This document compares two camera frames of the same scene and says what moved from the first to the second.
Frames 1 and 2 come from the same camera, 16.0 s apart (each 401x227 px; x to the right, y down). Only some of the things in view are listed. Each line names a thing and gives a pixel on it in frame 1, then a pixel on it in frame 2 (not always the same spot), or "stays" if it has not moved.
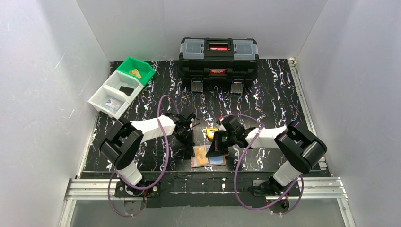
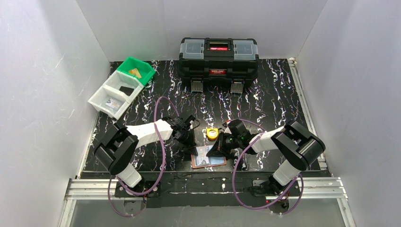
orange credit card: x=200 y=153 → x=135 y=72
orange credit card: x=136 y=72 stays
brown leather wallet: x=200 y=159 stays
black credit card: x=127 y=91 stays
